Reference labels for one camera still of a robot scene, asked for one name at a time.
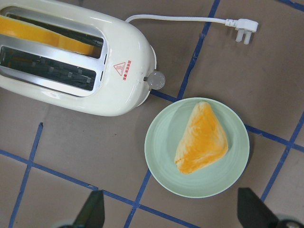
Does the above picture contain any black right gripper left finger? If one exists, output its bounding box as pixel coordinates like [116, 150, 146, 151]
[72, 190, 105, 228]

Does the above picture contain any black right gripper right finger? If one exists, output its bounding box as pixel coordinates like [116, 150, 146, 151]
[237, 188, 279, 228]

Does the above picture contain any white two-slot toaster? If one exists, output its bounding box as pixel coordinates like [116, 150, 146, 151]
[0, 0, 165, 116]

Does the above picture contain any toast slice in toaster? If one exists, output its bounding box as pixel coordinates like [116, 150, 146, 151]
[0, 16, 102, 58]

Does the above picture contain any triangular bread on plate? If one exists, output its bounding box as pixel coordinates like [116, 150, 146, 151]
[174, 101, 228, 174]

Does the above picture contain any light green plate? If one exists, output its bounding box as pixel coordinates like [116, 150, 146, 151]
[144, 97, 250, 198]

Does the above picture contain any white toaster power cord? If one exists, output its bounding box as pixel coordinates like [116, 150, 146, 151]
[124, 14, 259, 45]

